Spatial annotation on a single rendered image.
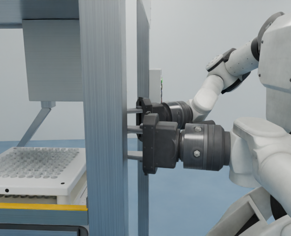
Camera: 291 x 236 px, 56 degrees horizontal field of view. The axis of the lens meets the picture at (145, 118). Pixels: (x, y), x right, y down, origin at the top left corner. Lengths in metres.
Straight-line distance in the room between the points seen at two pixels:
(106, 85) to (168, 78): 3.64
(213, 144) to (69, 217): 0.30
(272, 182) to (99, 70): 0.29
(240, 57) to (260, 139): 0.54
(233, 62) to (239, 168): 0.54
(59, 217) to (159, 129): 0.25
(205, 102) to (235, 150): 0.35
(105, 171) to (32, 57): 0.40
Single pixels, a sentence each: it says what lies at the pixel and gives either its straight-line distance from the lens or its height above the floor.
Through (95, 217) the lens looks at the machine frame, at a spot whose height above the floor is 0.89.
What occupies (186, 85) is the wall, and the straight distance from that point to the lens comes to 4.10.
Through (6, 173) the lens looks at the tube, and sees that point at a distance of 0.65.
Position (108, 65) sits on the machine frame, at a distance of 0.41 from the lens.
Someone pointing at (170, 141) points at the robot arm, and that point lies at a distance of 0.51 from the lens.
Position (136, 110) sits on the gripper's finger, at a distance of 0.74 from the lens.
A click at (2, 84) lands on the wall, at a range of 4.32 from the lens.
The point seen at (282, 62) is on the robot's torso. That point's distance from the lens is 0.61.
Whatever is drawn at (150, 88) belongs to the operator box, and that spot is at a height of 1.01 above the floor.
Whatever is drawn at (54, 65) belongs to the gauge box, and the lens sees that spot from 0.72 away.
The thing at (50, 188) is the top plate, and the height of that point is 0.90.
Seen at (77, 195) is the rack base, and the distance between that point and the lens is 0.63.
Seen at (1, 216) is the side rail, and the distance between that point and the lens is 0.62.
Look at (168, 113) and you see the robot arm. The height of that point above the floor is 1.00.
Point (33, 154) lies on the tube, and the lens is 0.76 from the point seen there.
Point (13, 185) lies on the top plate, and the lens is 0.61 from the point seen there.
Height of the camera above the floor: 1.15
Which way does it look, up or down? 12 degrees down
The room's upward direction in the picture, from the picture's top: straight up
